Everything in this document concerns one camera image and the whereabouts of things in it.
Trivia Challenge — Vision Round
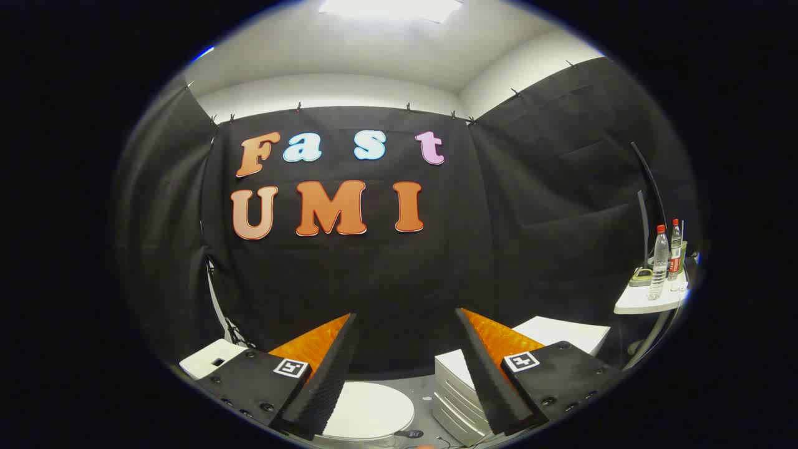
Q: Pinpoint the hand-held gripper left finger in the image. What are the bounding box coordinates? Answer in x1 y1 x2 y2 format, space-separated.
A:
196 313 360 442

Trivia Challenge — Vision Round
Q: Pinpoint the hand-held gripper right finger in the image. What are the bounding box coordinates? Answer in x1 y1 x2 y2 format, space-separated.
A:
455 307 625 437

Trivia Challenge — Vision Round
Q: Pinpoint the white toilet lid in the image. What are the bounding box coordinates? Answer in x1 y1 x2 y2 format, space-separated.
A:
323 382 416 442

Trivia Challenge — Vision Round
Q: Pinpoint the white drawer cabinet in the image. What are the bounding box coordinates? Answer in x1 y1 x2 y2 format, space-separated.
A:
433 316 612 447

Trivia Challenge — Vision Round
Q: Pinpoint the black backdrop cloth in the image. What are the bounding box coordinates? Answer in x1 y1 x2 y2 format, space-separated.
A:
112 56 702 378

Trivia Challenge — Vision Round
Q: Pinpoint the white box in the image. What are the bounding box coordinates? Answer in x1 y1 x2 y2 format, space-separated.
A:
180 339 249 381

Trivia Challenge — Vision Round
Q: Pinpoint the white side table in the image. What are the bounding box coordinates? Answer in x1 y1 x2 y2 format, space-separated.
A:
614 265 693 370

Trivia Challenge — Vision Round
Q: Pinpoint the clear red-capped water bottle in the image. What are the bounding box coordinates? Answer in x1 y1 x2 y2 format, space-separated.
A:
648 224 670 301

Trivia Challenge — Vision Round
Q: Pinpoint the grey upright bar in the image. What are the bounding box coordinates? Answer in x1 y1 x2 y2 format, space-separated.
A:
637 190 651 269

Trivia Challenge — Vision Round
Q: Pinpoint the red label plastic bottle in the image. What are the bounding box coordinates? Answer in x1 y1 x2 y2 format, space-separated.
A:
668 218 684 282

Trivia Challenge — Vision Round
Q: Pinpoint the black curved bar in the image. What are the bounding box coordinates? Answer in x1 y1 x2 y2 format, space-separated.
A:
630 142 668 233

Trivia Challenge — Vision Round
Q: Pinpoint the ceiling light panel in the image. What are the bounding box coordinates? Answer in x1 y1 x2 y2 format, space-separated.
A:
318 0 465 24

